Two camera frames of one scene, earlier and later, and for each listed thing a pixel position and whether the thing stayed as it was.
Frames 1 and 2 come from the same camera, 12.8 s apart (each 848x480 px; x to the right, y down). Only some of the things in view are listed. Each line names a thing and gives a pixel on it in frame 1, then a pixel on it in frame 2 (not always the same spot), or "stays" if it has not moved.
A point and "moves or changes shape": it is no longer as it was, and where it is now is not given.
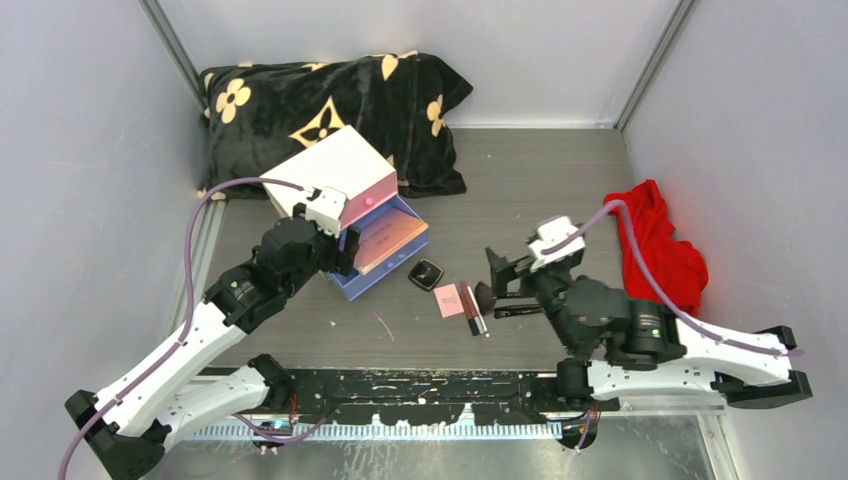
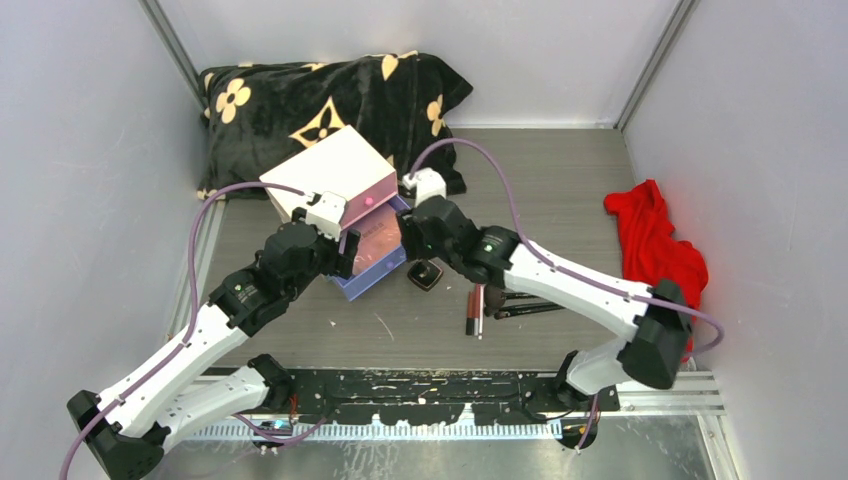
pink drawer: x=369 y=199 stays
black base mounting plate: x=494 y=396 stays
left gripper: x=339 y=260 stays
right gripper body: x=551 y=285 to x=416 y=245
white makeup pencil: x=478 y=311 moves or changes shape
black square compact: x=425 y=275 stays
